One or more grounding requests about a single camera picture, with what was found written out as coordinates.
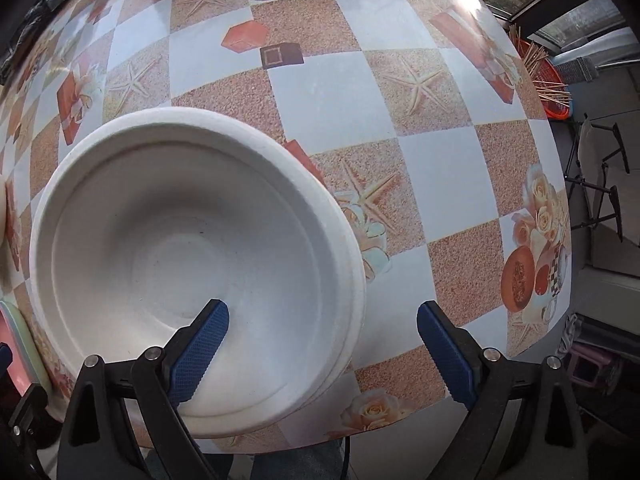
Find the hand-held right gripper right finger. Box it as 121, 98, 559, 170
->
416, 301, 586, 480

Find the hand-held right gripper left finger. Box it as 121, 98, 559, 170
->
56, 299, 231, 480

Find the pink square plate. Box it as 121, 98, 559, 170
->
0, 307, 30, 396

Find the green square plate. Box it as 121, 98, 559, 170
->
2, 300, 53, 403

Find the large white bowl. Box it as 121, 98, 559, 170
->
180, 260, 370, 439
29, 106, 368, 433

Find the pink plastic stool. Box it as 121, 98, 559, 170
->
569, 341, 627, 397

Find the printed checkered tablecloth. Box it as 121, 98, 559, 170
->
0, 0, 574, 453

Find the black folding stool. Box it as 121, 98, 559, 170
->
564, 114, 632, 242

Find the orange basket with sticks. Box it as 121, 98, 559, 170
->
509, 22, 574, 121

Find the dark plaid cloth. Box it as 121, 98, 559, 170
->
0, 0, 76, 81

